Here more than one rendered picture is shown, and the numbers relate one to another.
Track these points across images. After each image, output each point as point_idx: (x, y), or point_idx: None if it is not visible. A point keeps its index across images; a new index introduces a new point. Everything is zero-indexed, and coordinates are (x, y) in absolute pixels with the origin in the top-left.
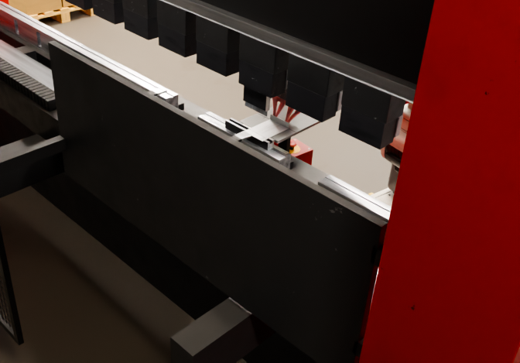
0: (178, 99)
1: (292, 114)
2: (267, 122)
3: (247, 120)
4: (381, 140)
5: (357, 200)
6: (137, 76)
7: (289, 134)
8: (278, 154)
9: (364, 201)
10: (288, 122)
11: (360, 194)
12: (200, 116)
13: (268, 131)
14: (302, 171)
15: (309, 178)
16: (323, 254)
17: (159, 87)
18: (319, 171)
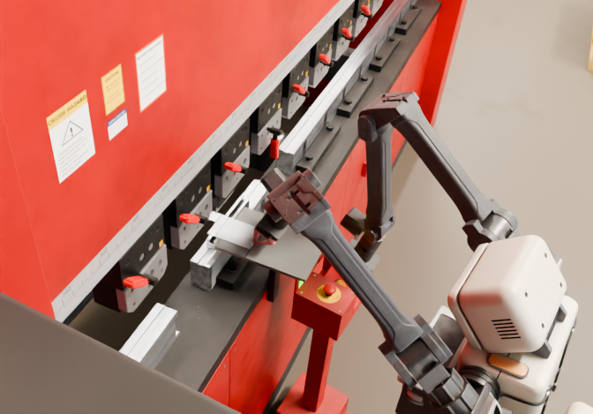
0: (329, 167)
1: (265, 240)
2: (252, 229)
3: (250, 212)
4: (93, 293)
5: (125, 347)
6: (313, 118)
7: (236, 252)
8: (205, 258)
9: (126, 354)
10: (251, 242)
11: (140, 347)
12: (254, 180)
13: (230, 233)
14: (230, 300)
15: (218, 311)
16: None
17: (281, 135)
18: (239, 316)
